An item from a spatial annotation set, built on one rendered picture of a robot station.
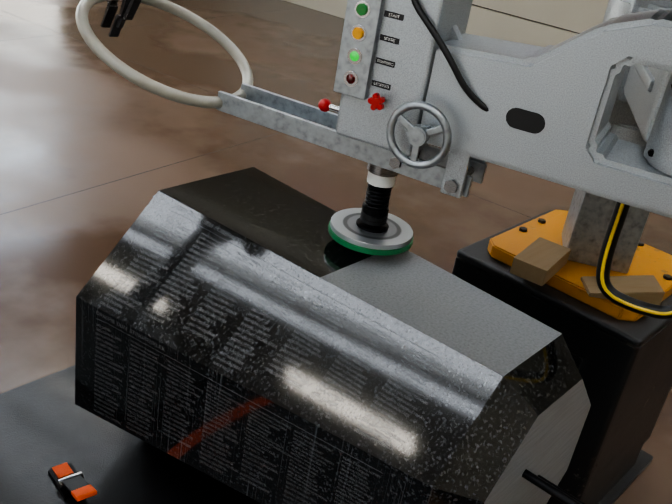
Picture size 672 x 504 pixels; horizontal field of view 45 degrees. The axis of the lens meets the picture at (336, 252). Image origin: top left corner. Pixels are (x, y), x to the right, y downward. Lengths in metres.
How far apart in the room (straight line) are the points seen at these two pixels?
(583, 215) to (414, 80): 0.84
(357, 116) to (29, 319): 1.80
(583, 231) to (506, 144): 0.75
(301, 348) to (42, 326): 1.58
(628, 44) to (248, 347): 1.04
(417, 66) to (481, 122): 0.18
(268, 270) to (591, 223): 0.99
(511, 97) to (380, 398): 0.69
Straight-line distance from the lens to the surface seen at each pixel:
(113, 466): 2.63
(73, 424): 2.78
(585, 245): 2.51
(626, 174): 1.77
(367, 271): 1.99
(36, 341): 3.18
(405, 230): 2.10
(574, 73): 1.74
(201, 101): 2.10
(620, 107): 2.34
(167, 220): 2.20
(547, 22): 8.20
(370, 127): 1.89
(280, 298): 1.94
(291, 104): 2.16
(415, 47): 1.82
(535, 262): 2.34
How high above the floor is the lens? 1.80
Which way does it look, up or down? 27 degrees down
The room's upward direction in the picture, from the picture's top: 10 degrees clockwise
